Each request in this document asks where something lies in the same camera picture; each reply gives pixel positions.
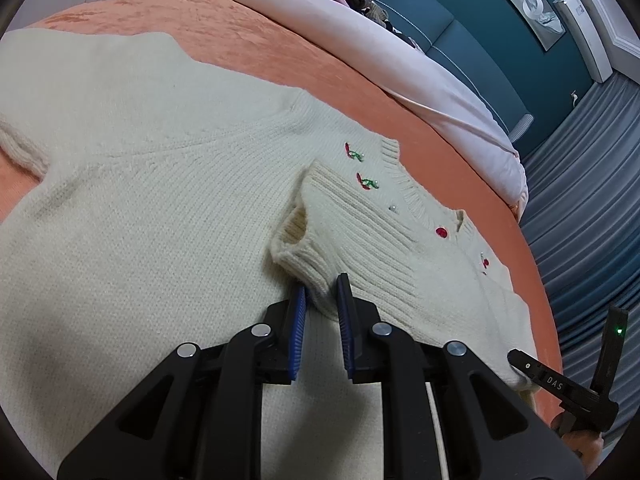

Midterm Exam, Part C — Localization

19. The cream knitted cardigan sweater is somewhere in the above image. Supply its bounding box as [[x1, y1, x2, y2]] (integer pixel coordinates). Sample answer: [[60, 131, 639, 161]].
[[0, 27, 542, 480]]

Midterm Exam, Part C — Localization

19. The person right hand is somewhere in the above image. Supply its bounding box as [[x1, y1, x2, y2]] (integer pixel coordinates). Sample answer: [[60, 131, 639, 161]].
[[561, 422, 604, 477]]

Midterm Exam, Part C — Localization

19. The orange velvet bed cover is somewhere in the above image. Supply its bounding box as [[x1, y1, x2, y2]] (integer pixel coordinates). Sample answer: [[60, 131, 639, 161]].
[[0, 0, 566, 426]]

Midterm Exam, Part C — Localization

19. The pale pink duvet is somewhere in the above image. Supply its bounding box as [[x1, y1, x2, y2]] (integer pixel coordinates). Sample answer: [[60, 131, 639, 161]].
[[233, 0, 528, 219]]

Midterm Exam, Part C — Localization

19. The teal upholstered headboard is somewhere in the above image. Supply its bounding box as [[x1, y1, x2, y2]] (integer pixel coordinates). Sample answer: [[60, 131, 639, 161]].
[[244, 0, 597, 156]]

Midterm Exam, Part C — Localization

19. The white wall air conditioner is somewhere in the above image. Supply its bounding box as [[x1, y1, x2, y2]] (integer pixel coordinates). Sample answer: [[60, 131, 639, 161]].
[[554, 0, 613, 84]]

